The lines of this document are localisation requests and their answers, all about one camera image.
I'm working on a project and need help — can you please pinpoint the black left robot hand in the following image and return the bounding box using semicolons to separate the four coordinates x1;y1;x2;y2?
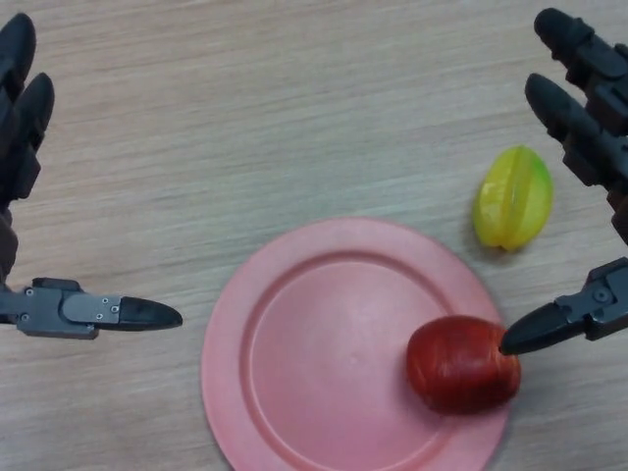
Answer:
0;12;183;341

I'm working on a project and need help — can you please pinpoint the pink round plate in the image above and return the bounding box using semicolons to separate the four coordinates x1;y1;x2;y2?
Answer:
200;217;514;471

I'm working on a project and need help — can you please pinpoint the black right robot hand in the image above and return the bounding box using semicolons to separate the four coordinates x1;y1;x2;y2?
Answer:
497;8;628;355

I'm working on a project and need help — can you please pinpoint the red apple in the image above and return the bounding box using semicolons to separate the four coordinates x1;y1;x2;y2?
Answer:
405;315;522;417

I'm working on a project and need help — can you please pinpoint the yellow green starfruit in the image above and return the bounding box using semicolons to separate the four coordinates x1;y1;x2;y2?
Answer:
471;143;554;252

